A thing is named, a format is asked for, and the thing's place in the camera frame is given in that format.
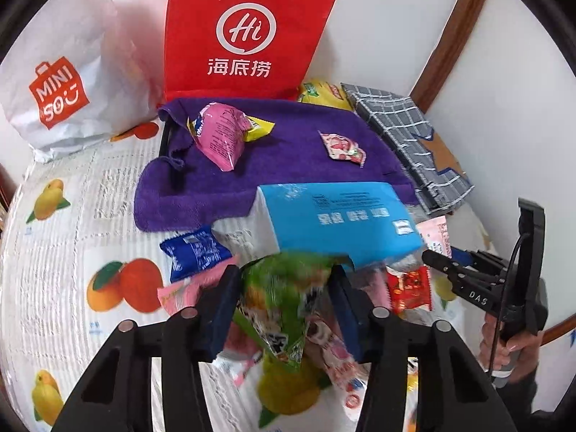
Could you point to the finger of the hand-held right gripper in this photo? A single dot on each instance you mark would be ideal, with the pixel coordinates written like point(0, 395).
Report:
point(443, 264)
point(462, 256)

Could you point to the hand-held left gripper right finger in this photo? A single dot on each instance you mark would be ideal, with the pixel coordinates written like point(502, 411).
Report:
point(348, 319)

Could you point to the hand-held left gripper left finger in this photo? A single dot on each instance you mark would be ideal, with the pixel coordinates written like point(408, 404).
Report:
point(220, 315)

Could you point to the pink and white snack packet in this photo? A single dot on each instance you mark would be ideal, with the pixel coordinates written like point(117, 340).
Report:
point(435, 236)

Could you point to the green snack packet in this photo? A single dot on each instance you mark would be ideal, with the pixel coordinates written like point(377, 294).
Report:
point(279, 297)

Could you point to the blue snack packet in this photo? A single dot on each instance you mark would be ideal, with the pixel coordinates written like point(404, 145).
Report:
point(195, 252)

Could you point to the small pink candy packet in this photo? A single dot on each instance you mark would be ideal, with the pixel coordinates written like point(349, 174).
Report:
point(343, 148)

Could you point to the large pink snack packet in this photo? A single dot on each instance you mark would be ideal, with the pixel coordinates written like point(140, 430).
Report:
point(220, 139)

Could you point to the person's right hand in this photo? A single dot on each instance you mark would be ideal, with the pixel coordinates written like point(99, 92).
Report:
point(488, 346)

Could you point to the red snack packet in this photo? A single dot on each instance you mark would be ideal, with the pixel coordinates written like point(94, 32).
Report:
point(409, 290)

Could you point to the plain pink snack packet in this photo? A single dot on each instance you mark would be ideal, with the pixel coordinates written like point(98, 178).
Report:
point(182, 294)

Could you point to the pink and white wrapper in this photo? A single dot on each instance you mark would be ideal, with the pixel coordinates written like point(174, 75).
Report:
point(240, 355)

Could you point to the blue tissue pack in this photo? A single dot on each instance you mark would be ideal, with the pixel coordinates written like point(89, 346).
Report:
point(333, 220)

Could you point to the grey plaid cloth bag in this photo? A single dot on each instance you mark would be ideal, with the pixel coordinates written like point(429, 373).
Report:
point(405, 144)

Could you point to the purple towel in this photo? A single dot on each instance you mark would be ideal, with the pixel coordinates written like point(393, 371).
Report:
point(288, 157)

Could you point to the yellow tea packet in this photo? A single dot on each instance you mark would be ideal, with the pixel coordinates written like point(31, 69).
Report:
point(321, 94)

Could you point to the red paper bag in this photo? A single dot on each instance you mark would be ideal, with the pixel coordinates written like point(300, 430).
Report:
point(252, 31)

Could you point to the white paper bag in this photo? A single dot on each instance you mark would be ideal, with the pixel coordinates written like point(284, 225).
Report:
point(67, 54)

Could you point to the black metal frame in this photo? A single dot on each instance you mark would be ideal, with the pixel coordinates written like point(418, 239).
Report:
point(164, 139)

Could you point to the brown wooden door frame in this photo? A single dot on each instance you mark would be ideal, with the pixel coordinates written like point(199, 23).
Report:
point(454, 31)

